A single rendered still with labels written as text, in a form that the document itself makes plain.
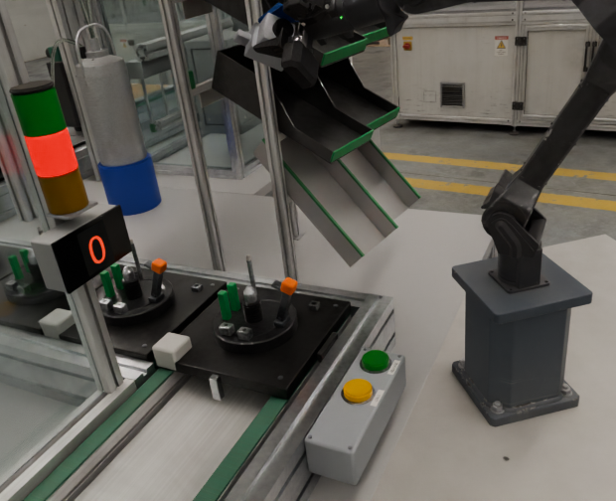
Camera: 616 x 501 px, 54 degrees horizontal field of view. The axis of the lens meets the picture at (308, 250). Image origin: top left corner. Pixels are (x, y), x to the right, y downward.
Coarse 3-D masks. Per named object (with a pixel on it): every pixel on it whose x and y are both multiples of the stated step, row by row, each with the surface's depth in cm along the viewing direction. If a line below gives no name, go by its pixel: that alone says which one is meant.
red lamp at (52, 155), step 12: (60, 132) 73; (36, 144) 72; (48, 144) 72; (60, 144) 73; (72, 144) 75; (36, 156) 73; (48, 156) 73; (60, 156) 73; (72, 156) 75; (36, 168) 74; (48, 168) 73; (60, 168) 74; (72, 168) 75
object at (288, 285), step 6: (276, 282) 94; (282, 282) 93; (288, 282) 93; (294, 282) 93; (276, 288) 94; (282, 288) 93; (288, 288) 92; (294, 288) 93; (282, 294) 94; (288, 294) 93; (282, 300) 95; (288, 300) 95; (282, 306) 95; (288, 306) 96; (282, 312) 96; (276, 318) 97; (282, 318) 96
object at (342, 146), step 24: (240, 48) 113; (216, 72) 110; (240, 72) 107; (240, 96) 109; (288, 96) 117; (312, 96) 116; (288, 120) 105; (312, 120) 113; (336, 120) 115; (312, 144) 104; (336, 144) 108; (360, 144) 110
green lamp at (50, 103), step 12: (12, 96) 70; (24, 96) 69; (36, 96) 70; (48, 96) 70; (24, 108) 70; (36, 108) 70; (48, 108) 71; (60, 108) 73; (24, 120) 71; (36, 120) 71; (48, 120) 71; (60, 120) 72; (24, 132) 72; (36, 132) 71; (48, 132) 72
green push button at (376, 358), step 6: (366, 354) 91; (372, 354) 91; (378, 354) 91; (384, 354) 91; (366, 360) 90; (372, 360) 90; (378, 360) 90; (384, 360) 90; (366, 366) 90; (372, 366) 89; (378, 366) 89; (384, 366) 89
